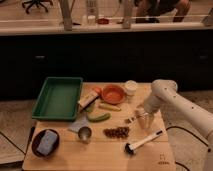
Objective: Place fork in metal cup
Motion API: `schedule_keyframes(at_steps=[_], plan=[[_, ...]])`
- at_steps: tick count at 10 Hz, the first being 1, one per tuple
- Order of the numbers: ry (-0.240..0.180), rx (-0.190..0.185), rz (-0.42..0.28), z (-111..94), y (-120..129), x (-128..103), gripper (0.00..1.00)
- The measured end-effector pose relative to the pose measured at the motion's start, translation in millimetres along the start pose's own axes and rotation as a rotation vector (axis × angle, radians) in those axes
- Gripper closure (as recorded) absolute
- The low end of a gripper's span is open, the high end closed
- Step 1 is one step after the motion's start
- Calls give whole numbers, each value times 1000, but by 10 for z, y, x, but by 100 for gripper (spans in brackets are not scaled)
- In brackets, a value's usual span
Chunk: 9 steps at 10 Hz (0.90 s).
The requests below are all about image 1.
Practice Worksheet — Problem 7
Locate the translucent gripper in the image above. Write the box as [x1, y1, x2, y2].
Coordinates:
[135, 106, 154, 129]

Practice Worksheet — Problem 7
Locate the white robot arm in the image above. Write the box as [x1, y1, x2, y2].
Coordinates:
[140, 79, 213, 171]

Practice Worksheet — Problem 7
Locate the white cup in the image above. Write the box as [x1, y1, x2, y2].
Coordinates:
[124, 80, 138, 96]

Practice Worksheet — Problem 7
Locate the orange bowl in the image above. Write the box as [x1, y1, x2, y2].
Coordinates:
[101, 85, 126, 105]

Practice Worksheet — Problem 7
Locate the black and white brush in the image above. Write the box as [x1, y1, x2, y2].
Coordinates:
[125, 130, 163, 155]

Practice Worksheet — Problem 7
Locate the yellow corn toy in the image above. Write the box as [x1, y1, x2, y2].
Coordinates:
[99, 103, 121, 111]

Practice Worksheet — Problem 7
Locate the green cucumber toy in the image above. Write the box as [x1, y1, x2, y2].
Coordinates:
[87, 113, 111, 123]

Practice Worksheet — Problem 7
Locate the orange carrot toy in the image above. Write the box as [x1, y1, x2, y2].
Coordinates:
[93, 87, 102, 95]

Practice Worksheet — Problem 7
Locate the grey cloth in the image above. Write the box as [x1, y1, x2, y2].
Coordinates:
[68, 114, 89, 133]

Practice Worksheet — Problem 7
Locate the green plastic tray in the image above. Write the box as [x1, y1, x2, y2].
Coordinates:
[32, 77, 83, 121]

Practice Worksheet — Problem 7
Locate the red object on shelf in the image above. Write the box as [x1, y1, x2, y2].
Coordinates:
[97, 18, 109, 25]

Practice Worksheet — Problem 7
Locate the blue sponge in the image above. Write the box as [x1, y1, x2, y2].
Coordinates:
[37, 130, 57, 156]

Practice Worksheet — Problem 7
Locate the person in background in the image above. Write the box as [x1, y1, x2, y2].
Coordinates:
[134, 0, 190, 23]

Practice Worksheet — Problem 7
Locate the black office chair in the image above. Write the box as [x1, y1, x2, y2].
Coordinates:
[21, 0, 53, 14]

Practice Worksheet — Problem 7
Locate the black cable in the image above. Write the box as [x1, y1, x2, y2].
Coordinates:
[165, 125, 213, 151]

